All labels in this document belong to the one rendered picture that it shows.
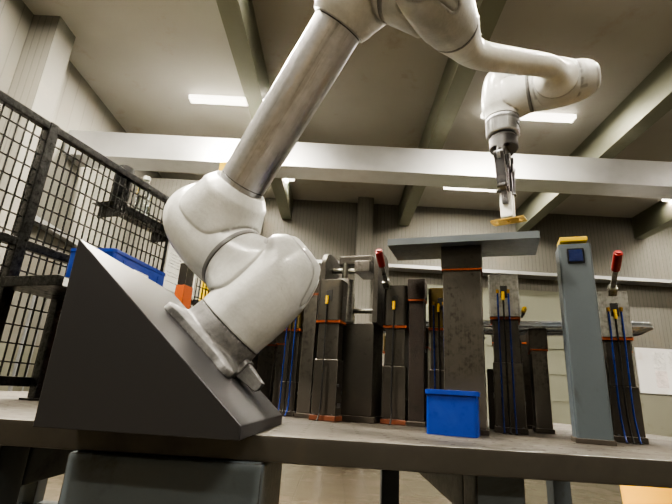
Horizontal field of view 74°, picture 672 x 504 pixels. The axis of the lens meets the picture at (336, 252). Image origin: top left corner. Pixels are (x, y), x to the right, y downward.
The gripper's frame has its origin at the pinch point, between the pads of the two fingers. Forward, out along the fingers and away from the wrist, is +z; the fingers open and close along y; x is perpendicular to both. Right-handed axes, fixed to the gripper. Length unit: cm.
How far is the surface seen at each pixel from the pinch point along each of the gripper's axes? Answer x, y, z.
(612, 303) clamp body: -19.3, 19.6, 22.9
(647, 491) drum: -13, 210, 89
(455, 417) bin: 9, -17, 52
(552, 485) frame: 20, 131, 82
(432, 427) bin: 13, -18, 54
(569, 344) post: -11.2, 0.9, 35.4
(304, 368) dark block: 58, -6, 42
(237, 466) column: 27, -59, 60
